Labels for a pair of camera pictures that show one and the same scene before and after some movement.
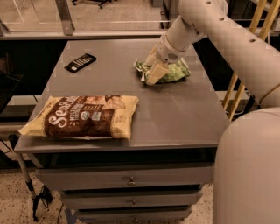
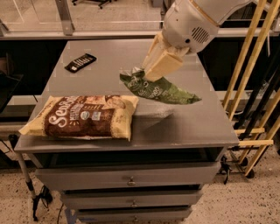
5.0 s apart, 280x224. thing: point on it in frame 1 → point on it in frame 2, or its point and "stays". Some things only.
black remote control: [80, 63] stays
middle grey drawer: [126, 199] stays
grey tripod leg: [13, 138] stays
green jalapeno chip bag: [177, 70] → [136, 80]
